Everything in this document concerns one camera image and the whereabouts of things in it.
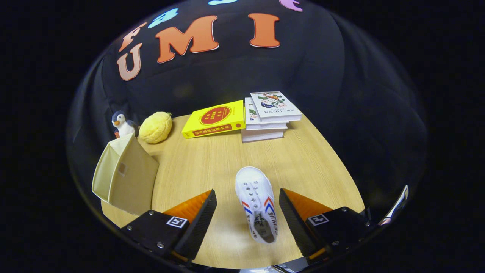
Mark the white canvas shoe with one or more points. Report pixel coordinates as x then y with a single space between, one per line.
254 193

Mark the white floral cover book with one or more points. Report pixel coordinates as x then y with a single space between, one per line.
251 115
274 104

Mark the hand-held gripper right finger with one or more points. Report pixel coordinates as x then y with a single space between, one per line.
294 223

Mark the penguin plush toy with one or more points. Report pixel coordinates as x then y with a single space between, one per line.
123 127

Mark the thick white book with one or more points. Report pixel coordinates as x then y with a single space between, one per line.
263 135

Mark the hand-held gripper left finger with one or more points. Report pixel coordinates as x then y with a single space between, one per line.
199 223

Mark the yellow plush ball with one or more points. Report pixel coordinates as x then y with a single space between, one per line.
155 127

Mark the yellow book red circle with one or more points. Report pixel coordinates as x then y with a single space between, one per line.
216 118

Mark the beige fabric storage box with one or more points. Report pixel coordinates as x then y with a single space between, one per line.
132 178

